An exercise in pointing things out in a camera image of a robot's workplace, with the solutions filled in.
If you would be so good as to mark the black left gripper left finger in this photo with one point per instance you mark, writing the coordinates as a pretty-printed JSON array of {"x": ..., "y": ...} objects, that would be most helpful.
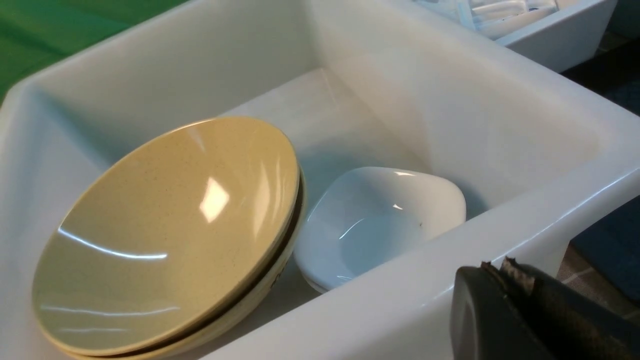
[{"x": 485, "y": 325}]

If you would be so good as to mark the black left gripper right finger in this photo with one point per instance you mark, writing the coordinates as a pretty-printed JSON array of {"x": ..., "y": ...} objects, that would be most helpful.
[{"x": 563, "y": 323}]

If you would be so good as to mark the white square dish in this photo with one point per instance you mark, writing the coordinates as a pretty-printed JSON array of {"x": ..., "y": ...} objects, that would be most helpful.
[{"x": 371, "y": 215}]

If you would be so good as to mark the yellow noodle bowl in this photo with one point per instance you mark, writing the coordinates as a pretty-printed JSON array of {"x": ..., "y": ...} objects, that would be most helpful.
[{"x": 167, "y": 238}]

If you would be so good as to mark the yellow bowl in tub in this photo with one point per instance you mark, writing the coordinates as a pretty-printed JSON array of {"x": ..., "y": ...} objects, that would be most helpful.
[{"x": 224, "y": 322}]

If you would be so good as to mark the grey checkered tablecloth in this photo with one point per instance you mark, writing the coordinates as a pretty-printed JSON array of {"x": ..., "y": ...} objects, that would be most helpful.
[{"x": 580, "y": 276}]

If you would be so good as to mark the black serving tray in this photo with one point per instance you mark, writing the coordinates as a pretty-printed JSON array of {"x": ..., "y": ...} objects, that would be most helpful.
[{"x": 611, "y": 245}]

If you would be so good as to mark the large white plastic tub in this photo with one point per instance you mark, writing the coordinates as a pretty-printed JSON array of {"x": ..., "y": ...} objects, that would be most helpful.
[{"x": 352, "y": 83}]

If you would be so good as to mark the white plastic spoon bin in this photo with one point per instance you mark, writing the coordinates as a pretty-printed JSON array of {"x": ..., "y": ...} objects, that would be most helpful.
[{"x": 573, "y": 38}]

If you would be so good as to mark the pile of white spoons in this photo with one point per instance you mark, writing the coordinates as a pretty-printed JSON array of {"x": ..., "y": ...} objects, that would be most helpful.
[{"x": 498, "y": 19}]

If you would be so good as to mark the green cloth backdrop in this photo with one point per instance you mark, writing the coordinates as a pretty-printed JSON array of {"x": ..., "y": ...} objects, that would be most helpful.
[{"x": 35, "y": 34}]

